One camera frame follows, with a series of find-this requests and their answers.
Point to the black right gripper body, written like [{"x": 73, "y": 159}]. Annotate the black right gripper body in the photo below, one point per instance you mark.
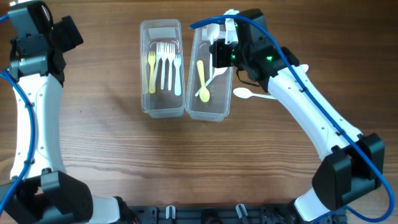
[{"x": 219, "y": 53}]

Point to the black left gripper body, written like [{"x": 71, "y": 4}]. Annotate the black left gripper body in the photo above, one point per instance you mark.
[{"x": 68, "y": 35}]

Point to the yellow plastic spoon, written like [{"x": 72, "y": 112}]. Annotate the yellow plastic spoon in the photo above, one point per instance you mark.
[{"x": 204, "y": 93}]

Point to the white plastic fork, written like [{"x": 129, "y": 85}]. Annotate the white plastic fork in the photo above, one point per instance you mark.
[
  {"x": 171, "y": 56},
  {"x": 164, "y": 48},
  {"x": 159, "y": 55}
]

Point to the light blue plastic fork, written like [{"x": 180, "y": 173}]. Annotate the light blue plastic fork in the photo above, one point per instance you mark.
[{"x": 177, "y": 65}]

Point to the yellow plastic fork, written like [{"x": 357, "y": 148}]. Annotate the yellow plastic fork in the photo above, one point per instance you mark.
[{"x": 151, "y": 61}]

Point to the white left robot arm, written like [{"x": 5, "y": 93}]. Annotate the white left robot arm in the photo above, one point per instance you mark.
[{"x": 40, "y": 190}]

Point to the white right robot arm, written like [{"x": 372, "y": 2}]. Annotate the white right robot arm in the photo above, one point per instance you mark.
[{"x": 351, "y": 162}]

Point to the clear right plastic container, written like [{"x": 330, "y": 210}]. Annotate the clear right plastic container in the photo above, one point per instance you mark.
[{"x": 217, "y": 108}]

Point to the clear plastic container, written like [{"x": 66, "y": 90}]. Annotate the clear plastic container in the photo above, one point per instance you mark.
[
  {"x": 162, "y": 103},
  {"x": 217, "y": 108}
]

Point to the clear left plastic container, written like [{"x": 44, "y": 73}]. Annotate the clear left plastic container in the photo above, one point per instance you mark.
[{"x": 162, "y": 103}]

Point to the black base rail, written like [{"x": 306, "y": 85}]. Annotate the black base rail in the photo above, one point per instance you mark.
[{"x": 238, "y": 214}]

